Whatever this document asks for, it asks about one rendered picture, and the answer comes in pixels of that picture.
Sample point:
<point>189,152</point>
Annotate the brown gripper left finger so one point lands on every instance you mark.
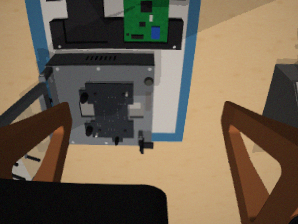
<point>18,138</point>

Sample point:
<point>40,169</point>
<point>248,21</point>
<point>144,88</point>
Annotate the green circuit board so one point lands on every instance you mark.
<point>146,20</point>

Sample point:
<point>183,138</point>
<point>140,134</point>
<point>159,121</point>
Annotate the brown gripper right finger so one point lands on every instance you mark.
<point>280,141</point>

